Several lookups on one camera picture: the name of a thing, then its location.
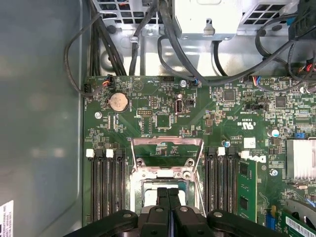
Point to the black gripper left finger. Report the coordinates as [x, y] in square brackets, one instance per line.
[111, 224]

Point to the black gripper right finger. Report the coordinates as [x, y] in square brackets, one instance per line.
[222, 222]

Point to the metal socket cover frame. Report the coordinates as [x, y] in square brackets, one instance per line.
[168, 142]

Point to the thin metal locking lever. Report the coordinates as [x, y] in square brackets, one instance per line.
[200, 195]

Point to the CPU socket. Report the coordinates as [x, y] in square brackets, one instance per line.
[134, 195]

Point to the blue expansion slot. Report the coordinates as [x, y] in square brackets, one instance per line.
[269, 219]

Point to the green RAM stick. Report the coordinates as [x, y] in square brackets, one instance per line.
[247, 187]

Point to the silver motherboard screw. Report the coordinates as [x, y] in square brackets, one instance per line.
[182, 83]
[98, 114]
[274, 171]

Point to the green expansion card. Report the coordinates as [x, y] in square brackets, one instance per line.
[296, 222]

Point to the silver finned heat sink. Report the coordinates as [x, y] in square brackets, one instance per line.
[302, 160]

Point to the silver blue capacitor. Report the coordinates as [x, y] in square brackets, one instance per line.
[275, 133]

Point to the green motherboard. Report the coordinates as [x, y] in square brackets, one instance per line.
[205, 108]

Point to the silver coin battery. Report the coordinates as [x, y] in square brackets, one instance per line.
[119, 102]

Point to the internal USB port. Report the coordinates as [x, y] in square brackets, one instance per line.
[179, 106]

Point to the grey metal PC case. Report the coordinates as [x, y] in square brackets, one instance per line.
[37, 111]

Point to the grey metal power supply housing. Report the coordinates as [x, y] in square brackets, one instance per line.
[197, 14]

